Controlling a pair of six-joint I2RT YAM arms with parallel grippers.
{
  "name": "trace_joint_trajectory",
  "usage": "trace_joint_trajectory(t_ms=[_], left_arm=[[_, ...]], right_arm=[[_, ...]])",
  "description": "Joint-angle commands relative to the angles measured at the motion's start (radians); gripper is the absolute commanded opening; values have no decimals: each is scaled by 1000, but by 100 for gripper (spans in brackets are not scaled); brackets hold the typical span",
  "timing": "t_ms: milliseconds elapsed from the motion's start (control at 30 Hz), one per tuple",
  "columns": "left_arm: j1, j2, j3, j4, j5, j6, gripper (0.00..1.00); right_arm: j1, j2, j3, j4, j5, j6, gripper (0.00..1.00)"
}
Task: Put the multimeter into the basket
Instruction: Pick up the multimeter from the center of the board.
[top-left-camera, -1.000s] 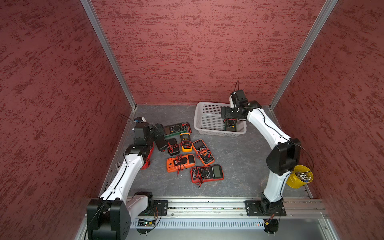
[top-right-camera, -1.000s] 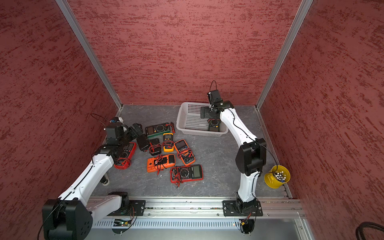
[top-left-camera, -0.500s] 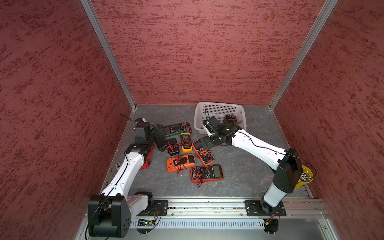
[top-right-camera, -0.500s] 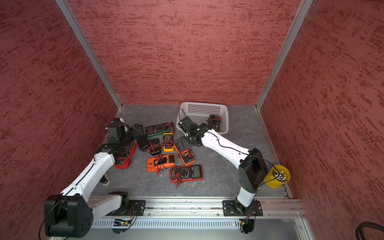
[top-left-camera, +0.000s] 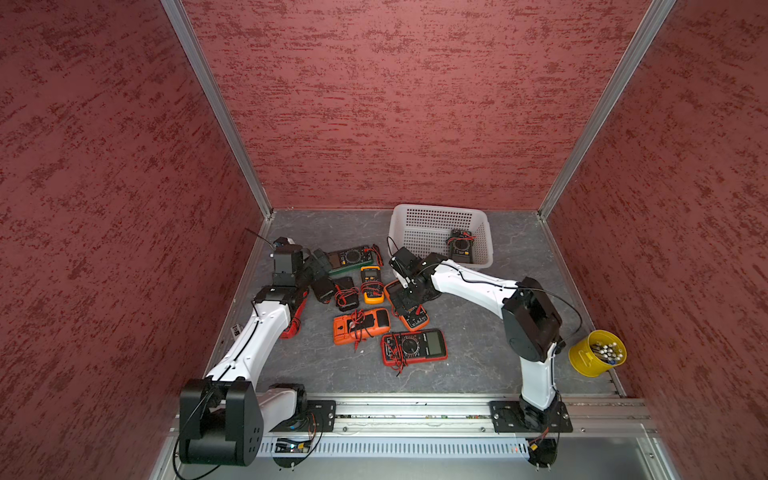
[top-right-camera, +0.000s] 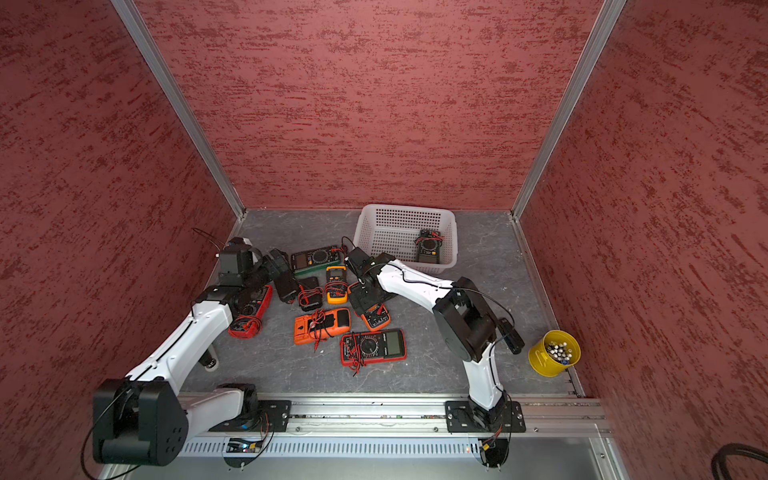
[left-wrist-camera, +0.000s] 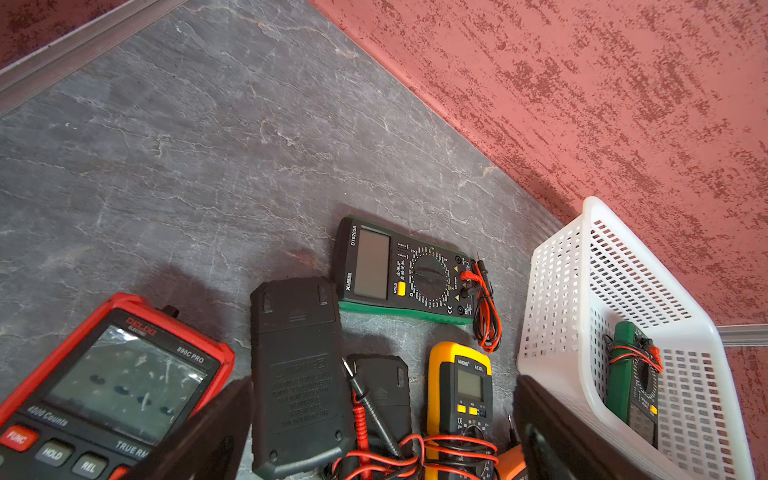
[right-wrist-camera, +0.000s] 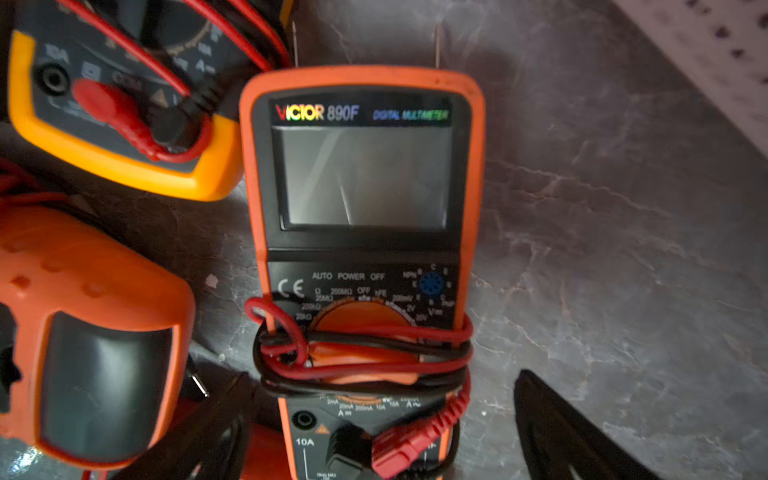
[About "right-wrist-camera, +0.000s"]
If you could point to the orange Victor multimeter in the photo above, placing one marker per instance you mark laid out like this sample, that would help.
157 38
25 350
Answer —
364 186

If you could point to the orange multimeter lying sideways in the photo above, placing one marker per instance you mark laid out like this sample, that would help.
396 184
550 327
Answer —
94 340

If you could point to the white plastic basket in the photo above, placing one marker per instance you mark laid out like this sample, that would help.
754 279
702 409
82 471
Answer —
721 47

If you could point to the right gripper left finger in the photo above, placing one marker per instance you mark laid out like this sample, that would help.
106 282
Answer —
210 443

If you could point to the yellow multimeter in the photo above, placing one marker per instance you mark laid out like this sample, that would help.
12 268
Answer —
143 93

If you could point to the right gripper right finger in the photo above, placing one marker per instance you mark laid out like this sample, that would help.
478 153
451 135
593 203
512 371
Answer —
558 442

